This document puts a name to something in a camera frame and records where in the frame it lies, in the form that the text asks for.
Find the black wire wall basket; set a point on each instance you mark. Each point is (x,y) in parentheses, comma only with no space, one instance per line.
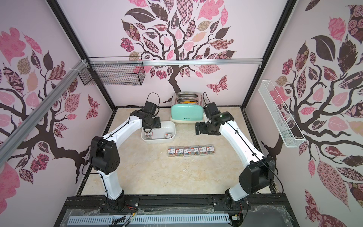
(126,71)

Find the white wire wall basket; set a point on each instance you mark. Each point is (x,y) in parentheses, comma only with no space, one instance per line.
(274,98)

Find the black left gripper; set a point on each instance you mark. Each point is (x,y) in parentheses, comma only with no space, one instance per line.
(156,125)

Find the mint green toaster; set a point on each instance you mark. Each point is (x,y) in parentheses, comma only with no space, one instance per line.
(187,108)

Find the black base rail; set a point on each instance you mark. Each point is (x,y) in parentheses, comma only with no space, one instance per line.
(259,210)

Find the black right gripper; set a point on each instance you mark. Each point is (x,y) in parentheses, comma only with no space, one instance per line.
(202,128)

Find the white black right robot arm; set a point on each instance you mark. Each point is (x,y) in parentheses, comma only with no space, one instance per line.
(259,170)

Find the white plastic storage box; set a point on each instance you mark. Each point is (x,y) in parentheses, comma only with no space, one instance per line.
(158,134)

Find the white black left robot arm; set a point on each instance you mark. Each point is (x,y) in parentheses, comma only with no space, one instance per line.
(105,157)

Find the white slotted cable duct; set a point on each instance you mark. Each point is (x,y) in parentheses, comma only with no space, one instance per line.
(145,220)

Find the paper clip box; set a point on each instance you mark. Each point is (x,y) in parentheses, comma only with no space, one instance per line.
(202,150)
(179,152)
(194,150)
(171,152)
(210,150)
(149,135)
(187,151)
(168,135)

